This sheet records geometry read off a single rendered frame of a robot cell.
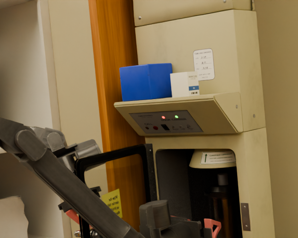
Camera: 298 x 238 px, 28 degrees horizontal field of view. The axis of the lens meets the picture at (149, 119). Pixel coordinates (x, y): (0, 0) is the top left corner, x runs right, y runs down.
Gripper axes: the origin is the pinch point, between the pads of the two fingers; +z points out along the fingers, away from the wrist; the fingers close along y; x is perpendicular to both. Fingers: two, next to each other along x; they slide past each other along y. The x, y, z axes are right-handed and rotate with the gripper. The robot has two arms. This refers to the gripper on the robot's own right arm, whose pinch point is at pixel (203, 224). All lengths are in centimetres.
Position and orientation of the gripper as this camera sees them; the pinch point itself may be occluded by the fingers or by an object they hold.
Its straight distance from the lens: 158.7
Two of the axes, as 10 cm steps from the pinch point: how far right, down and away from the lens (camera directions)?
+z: 6.4, -1.2, 7.6
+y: -7.6, 0.4, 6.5
